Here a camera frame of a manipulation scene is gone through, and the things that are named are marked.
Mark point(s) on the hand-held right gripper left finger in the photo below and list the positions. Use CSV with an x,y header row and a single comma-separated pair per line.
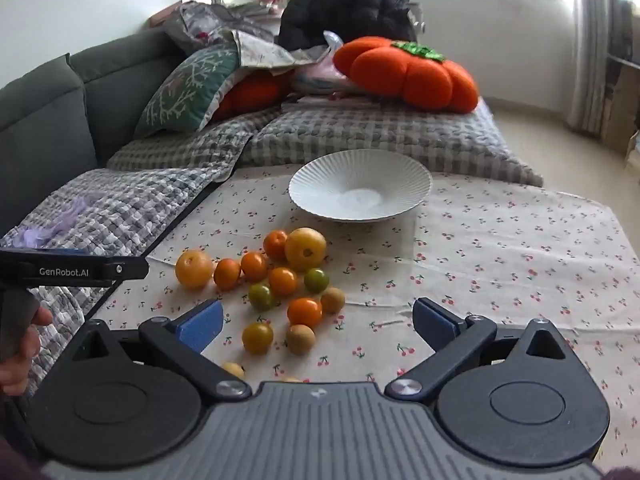
x,y
202,322

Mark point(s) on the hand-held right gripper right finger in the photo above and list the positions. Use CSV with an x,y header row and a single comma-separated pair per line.
x,y
430,320

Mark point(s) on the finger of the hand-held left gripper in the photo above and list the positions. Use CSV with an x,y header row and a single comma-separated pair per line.
x,y
127,268

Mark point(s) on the large yellow orange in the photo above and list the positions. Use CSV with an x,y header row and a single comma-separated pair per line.
x,y
194,269
305,248

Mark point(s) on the small orange tangerine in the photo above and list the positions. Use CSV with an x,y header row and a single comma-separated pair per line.
x,y
276,244
283,281
227,273
304,311
254,266

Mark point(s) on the yellow-green tangerine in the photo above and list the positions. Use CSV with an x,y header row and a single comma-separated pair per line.
x,y
257,337

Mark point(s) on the green tangerine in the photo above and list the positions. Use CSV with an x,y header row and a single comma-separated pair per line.
x,y
316,280
261,296

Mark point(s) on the white ribbed plate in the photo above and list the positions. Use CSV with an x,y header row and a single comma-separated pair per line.
x,y
360,185

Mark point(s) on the person's left hand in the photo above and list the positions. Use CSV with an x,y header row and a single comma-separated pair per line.
x,y
20,362

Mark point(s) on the purple cloth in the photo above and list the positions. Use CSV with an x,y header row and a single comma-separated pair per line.
x,y
50,230

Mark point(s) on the grey checked blanket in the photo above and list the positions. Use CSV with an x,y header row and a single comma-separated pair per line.
x,y
125,200

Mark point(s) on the cherry print tablecloth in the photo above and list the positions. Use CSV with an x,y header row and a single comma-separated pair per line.
x,y
500,260

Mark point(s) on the grey-green sofa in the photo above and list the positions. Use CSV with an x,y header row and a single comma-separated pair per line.
x,y
40,125

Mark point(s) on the green branch pattern pillow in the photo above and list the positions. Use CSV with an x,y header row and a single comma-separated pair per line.
x,y
190,90

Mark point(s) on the grey checked mattress pad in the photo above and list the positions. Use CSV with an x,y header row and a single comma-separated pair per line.
x,y
375,132

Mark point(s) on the plain orange cushion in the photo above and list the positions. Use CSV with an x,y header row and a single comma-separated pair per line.
x,y
255,92

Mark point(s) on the orange pumpkin shaped cushion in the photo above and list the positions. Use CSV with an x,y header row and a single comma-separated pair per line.
x,y
400,75

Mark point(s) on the beige floral cloth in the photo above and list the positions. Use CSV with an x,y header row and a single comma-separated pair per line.
x,y
265,52

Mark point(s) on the grey patterned cloth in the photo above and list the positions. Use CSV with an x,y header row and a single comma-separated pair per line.
x,y
210,20

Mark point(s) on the translucent plastic bag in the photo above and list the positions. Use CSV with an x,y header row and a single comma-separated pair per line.
x,y
320,75

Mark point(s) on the wooden desk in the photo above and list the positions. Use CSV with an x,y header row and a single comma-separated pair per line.
x,y
620,110

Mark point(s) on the grey curtain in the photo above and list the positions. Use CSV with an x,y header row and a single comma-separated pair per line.
x,y
590,35

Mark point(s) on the black puffer jacket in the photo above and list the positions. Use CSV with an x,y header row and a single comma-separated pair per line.
x,y
350,0

